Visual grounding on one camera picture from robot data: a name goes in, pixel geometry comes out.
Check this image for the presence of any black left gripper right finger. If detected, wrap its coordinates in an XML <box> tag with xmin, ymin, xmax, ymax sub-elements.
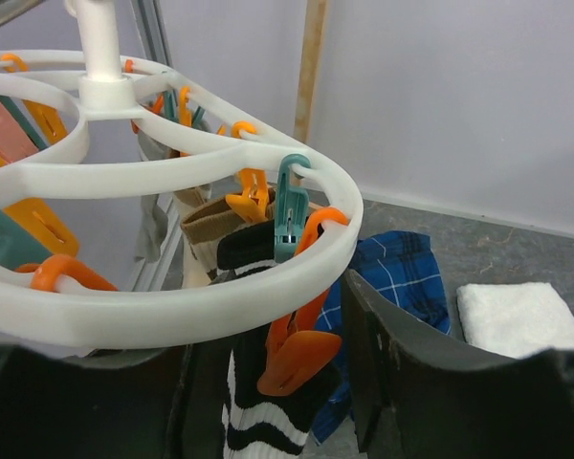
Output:
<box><xmin>341</xmin><ymin>270</ymin><xmax>574</xmax><ymax>458</ymax></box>

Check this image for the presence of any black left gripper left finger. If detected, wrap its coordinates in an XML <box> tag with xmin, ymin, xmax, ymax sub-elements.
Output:
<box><xmin>0</xmin><ymin>345</ymin><xmax>223</xmax><ymax>458</ymax></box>

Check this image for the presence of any black white striped sock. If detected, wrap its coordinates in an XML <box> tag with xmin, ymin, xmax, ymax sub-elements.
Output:
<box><xmin>215</xmin><ymin>220</ymin><xmax>343</xmax><ymax>459</ymax></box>

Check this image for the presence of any orange clothes peg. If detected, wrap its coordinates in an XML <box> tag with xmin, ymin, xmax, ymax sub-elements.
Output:
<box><xmin>256</xmin><ymin>208</ymin><xmax>349</xmax><ymax>397</ymax></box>

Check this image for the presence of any teal clothes peg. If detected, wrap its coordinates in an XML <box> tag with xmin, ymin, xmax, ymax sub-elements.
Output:
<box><xmin>274</xmin><ymin>154</ymin><xmax>311</xmax><ymax>263</ymax></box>

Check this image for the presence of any white round sock hanger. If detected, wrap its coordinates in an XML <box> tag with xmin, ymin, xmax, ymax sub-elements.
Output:
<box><xmin>0</xmin><ymin>1</ymin><xmax>364</xmax><ymax>349</ymax></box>

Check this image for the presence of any white folded towel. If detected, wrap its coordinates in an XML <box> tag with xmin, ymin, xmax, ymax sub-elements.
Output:
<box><xmin>457</xmin><ymin>282</ymin><xmax>574</xmax><ymax>359</ymax></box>

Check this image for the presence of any blue plaid shirt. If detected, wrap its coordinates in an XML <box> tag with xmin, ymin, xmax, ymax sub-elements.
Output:
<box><xmin>312</xmin><ymin>230</ymin><xmax>451</xmax><ymax>445</ymax></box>

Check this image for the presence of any grey white striped sock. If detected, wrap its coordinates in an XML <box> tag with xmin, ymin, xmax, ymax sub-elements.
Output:
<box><xmin>133</xmin><ymin>128</ymin><xmax>211</xmax><ymax>263</ymax></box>

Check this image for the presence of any brown cream striped sock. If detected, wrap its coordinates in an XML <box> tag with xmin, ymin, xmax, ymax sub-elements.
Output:
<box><xmin>174</xmin><ymin>186</ymin><xmax>276</xmax><ymax>289</ymax></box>

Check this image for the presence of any wooden drying rack frame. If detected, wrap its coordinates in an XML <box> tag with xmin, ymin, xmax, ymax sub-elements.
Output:
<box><xmin>294</xmin><ymin>0</ymin><xmax>329</xmax><ymax>143</ymax></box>

